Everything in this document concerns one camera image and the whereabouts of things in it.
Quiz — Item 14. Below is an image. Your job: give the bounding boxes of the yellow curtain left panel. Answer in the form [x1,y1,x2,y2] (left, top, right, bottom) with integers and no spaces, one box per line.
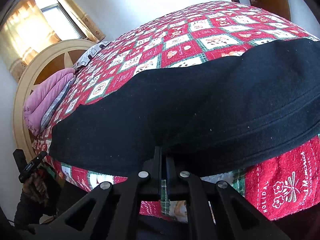
[1,0,61,82]

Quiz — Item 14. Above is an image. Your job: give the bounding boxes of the red patchwork bedspread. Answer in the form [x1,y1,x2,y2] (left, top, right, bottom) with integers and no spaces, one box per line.
[32,1,319,220]

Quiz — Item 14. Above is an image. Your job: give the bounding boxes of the pink folded quilt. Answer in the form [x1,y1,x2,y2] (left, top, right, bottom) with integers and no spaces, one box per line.
[23,68,75,135]

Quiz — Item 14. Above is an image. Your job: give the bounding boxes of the cream wooden headboard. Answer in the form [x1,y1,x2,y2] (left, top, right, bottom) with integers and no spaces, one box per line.
[12,39,95,161]

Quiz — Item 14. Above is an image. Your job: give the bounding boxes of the white patterned pillow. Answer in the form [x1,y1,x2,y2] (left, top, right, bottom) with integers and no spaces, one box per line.
[73,41,110,70]

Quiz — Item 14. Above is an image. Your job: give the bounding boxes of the black pants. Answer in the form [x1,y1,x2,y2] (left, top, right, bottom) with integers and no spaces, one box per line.
[49,38,319,177]

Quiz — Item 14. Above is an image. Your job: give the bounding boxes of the left hand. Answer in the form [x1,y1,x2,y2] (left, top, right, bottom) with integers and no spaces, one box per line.
[22,173,49,203]

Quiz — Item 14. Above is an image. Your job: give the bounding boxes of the window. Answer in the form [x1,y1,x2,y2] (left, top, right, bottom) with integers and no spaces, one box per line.
[35,0,85,41]

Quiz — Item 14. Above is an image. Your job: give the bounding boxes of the yellow curtain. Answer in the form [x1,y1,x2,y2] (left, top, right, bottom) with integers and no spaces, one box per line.
[57,0,106,43]

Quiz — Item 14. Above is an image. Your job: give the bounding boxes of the grey pillow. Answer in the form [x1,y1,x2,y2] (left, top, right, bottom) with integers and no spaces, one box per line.
[40,78,75,133]

